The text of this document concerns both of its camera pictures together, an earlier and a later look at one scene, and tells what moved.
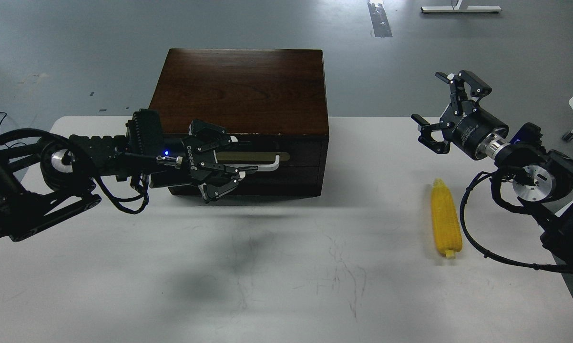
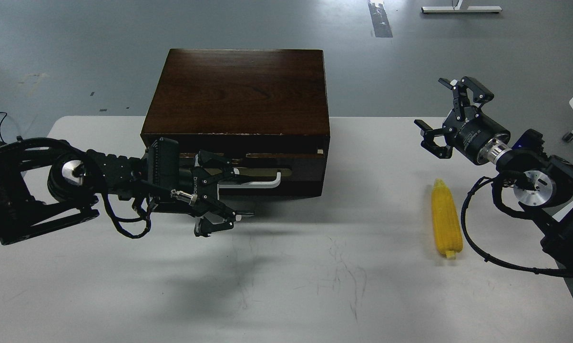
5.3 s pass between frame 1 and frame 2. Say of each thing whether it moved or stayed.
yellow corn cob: stayed
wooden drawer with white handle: moved
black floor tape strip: stayed
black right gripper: stayed
